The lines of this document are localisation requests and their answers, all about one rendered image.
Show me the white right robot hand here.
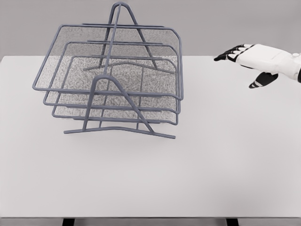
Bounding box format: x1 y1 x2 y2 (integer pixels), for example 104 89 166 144
213 43 293 89

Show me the large grey mesh tray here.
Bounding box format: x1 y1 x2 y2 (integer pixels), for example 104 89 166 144
32 24 184 101

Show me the medium grey mesh tray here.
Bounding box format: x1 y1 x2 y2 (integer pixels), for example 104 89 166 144
43 40 182 113

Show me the small grey mesh tray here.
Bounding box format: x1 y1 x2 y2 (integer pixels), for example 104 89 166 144
51 55 180 126

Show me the grey wire rack stand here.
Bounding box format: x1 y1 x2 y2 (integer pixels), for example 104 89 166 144
63 1 176 139

